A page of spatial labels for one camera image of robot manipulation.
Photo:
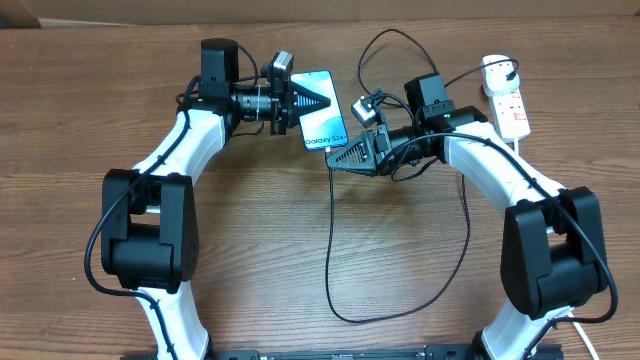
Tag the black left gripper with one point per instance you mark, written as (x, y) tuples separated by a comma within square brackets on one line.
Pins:
[(284, 111)]

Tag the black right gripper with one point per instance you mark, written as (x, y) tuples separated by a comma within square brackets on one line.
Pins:
[(376, 151)]

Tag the blue-framed smartphone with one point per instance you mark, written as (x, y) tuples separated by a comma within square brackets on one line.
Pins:
[(325, 128)]

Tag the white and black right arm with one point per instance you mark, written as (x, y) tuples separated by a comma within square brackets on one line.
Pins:
[(553, 255)]

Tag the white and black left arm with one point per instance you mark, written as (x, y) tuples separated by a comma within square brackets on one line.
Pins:
[(146, 243)]

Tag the white charger plug adapter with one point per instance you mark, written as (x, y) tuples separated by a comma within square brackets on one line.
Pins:
[(499, 75)]

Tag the white power strip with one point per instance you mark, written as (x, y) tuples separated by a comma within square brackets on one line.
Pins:
[(509, 116)]

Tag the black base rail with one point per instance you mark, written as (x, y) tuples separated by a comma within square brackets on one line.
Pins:
[(430, 352)]

